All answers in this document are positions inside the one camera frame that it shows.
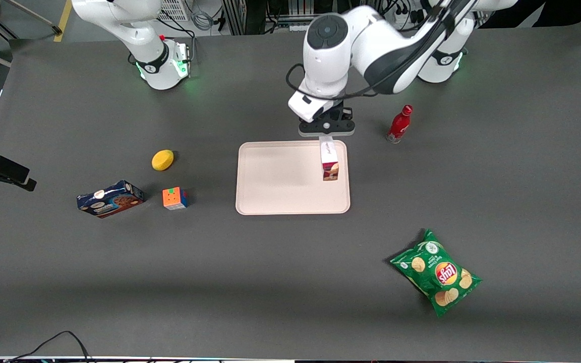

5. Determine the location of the red cookie box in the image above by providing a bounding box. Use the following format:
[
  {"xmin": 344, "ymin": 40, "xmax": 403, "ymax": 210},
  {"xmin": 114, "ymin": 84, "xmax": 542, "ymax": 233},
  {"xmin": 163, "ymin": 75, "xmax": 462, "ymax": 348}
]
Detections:
[{"xmin": 319, "ymin": 136, "xmax": 340, "ymax": 182}]

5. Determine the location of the pink plastic tray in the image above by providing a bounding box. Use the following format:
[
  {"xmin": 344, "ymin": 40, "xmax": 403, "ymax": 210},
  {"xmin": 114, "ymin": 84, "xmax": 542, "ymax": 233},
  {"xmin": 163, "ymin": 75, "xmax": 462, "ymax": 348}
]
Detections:
[{"xmin": 235, "ymin": 140, "xmax": 351, "ymax": 216}]

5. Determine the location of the blue cookie box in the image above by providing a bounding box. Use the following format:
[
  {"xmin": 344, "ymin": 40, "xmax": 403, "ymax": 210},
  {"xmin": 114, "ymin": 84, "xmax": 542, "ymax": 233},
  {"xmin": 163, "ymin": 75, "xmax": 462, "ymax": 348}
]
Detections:
[{"xmin": 76, "ymin": 180, "xmax": 145, "ymax": 219}]

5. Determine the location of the red soda bottle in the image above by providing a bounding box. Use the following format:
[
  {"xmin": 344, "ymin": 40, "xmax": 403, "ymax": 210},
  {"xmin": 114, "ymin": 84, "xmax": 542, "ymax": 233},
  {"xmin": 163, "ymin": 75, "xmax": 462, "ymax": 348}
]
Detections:
[{"xmin": 386, "ymin": 104, "xmax": 414, "ymax": 144}]

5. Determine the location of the aluminium equipment rack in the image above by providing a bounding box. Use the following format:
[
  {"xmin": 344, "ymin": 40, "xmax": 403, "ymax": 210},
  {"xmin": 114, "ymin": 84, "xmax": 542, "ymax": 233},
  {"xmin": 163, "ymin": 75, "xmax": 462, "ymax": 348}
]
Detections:
[{"xmin": 221, "ymin": 0, "xmax": 340, "ymax": 35}]

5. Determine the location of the white power strip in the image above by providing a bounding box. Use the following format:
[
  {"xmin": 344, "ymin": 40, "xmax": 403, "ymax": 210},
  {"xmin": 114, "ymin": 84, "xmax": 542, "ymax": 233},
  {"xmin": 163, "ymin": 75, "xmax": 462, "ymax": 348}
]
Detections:
[{"xmin": 393, "ymin": 9, "xmax": 425, "ymax": 27}]

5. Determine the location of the yellow lemon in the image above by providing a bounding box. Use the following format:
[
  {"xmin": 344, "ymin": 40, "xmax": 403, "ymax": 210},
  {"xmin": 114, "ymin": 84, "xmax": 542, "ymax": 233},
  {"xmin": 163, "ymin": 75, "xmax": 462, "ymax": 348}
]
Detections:
[{"xmin": 151, "ymin": 149, "xmax": 175, "ymax": 171}]

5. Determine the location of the colourful puzzle cube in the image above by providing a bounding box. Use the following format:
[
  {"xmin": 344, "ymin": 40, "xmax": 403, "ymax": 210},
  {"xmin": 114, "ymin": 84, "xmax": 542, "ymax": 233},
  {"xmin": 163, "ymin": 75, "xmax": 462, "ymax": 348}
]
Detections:
[{"xmin": 162, "ymin": 187, "xmax": 189, "ymax": 211}]

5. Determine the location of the green chips bag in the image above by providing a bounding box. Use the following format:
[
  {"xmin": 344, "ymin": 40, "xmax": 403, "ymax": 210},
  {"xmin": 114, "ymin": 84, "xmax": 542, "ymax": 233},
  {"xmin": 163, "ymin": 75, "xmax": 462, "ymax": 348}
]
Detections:
[{"xmin": 390, "ymin": 228, "xmax": 483, "ymax": 318}]

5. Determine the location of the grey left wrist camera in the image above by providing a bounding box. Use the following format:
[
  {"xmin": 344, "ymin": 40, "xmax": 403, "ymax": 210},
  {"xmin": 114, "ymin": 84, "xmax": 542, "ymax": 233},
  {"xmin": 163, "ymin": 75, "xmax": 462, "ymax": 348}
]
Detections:
[{"xmin": 298, "ymin": 118, "xmax": 356, "ymax": 138}]

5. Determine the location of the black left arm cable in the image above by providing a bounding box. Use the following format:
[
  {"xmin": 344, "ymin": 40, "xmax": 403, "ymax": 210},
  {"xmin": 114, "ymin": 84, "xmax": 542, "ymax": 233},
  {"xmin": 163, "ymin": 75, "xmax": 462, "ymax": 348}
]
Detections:
[{"xmin": 285, "ymin": 0, "xmax": 473, "ymax": 100}]

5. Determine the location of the coiled grey cable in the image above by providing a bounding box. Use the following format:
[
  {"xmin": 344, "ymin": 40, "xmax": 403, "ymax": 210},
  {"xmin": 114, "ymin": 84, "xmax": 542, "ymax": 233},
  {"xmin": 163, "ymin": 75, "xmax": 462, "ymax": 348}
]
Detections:
[{"xmin": 191, "ymin": 9, "xmax": 216, "ymax": 32}]

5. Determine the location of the thin black table-edge cable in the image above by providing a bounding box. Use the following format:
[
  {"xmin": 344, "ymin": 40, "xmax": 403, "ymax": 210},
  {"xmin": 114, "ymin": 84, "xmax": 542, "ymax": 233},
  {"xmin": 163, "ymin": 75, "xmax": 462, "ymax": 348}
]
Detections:
[{"xmin": 7, "ymin": 330, "xmax": 92, "ymax": 363}]

